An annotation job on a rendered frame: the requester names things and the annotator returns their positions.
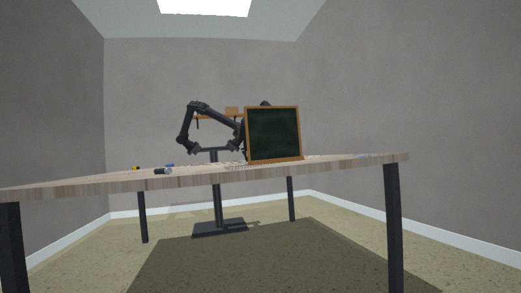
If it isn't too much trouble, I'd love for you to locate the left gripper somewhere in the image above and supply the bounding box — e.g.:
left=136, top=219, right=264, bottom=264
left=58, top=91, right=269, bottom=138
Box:
left=232, top=125, right=246, bottom=140

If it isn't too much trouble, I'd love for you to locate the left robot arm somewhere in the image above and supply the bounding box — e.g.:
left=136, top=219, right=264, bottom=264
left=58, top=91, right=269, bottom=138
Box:
left=229, top=100, right=270, bottom=150

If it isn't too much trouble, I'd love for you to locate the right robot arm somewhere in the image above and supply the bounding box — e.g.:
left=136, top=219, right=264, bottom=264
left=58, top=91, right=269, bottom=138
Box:
left=176, top=101, right=241, bottom=153

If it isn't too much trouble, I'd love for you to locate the green chalkboard with wooden frame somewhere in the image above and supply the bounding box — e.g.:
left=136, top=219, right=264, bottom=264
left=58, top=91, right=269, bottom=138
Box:
left=244, top=105, right=304, bottom=165

